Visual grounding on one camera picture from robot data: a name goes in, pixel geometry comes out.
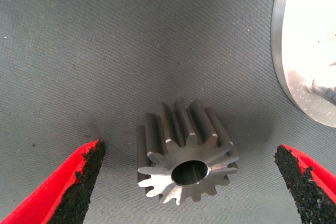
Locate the dark grey table cloth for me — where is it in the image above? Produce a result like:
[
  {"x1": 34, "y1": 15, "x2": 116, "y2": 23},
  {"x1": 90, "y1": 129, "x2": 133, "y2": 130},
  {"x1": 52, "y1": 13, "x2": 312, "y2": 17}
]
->
[{"x1": 0, "y1": 0, "x2": 336, "y2": 224}]

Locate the small steel spur gear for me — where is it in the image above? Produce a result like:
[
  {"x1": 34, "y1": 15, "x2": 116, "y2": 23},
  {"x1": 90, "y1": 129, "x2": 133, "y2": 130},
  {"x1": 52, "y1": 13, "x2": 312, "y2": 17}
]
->
[{"x1": 136, "y1": 97, "x2": 240, "y2": 206}]

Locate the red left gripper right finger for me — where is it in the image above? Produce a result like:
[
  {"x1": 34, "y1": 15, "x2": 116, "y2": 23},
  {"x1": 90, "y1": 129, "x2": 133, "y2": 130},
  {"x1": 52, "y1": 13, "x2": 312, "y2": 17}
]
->
[{"x1": 274, "y1": 144, "x2": 336, "y2": 224}]

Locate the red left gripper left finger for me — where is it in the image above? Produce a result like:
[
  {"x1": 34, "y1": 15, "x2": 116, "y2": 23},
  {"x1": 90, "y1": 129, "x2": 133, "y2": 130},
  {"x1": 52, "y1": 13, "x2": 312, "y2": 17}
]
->
[{"x1": 0, "y1": 139, "x2": 106, "y2": 224}]

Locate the round metal carrier plate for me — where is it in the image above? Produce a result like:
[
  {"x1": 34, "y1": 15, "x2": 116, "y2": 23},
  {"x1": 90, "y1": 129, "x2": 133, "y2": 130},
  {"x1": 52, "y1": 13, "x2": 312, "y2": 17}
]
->
[{"x1": 270, "y1": 0, "x2": 336, "y2": 130}]

